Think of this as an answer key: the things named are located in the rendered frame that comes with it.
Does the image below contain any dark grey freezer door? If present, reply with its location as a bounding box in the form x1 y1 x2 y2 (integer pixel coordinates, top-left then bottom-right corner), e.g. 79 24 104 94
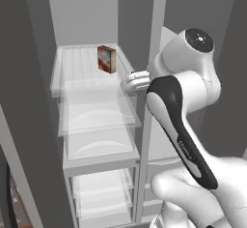
0 0 75 228

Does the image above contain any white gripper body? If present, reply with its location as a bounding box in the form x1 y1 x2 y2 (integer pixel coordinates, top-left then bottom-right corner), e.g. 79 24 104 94
120 71 151 94

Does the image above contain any dark grey fridge door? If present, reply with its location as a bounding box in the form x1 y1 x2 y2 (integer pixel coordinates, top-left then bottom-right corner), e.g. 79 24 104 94
196 0 247 159

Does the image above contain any clear freezer drawer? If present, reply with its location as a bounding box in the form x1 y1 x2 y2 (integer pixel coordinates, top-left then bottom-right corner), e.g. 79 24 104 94
63 130 141 170
69 168 135 228

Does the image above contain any grey fridge freezer cabinet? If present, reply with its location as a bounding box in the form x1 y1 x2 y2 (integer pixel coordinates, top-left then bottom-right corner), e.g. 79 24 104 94
22 0 241 228

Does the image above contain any clear glass freezer shelf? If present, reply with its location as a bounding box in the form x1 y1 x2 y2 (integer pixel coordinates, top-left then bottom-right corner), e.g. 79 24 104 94
49 43 136 99
57 77 143 138

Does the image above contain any red brown food box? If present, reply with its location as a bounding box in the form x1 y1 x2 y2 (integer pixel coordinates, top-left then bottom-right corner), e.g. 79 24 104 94
96 44 118 74

